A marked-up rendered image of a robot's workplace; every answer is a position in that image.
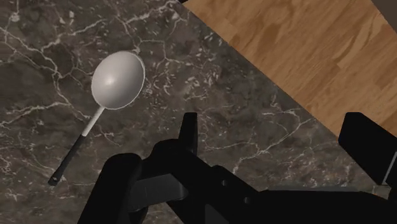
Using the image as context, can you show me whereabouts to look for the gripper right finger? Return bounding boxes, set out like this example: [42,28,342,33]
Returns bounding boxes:
[338,112,397,202]

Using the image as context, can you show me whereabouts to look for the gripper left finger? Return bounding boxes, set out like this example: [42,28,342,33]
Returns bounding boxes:
[77,112,258,224]

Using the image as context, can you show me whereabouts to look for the white ladle with black handle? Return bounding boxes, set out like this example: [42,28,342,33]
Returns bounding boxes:
[47,50,146,187]

